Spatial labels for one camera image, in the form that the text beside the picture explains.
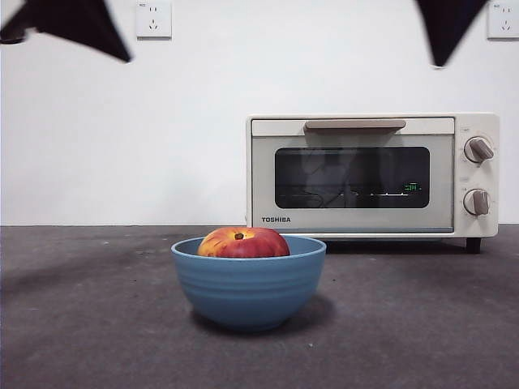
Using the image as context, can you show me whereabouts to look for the oven door with beige handle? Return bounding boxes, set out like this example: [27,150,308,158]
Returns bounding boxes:
[251,117,455,235]

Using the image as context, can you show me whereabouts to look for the red yellow apple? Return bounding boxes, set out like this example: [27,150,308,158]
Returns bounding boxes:
[197,226,291,259]

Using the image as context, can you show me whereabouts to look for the blue ribbed bowl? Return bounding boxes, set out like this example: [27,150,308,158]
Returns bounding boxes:
[169,234,328,334]

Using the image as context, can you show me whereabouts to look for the cream toaster oven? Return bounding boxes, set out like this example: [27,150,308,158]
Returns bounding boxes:
[245,112,500,255]

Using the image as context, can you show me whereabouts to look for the beige oven knob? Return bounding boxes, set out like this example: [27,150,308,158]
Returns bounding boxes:
[462,188,491,216]
[463,136,495,165]

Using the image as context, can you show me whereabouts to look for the white wall socket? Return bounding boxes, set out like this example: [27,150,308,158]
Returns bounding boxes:
[486,2,519,41]
[135,1,174,41]

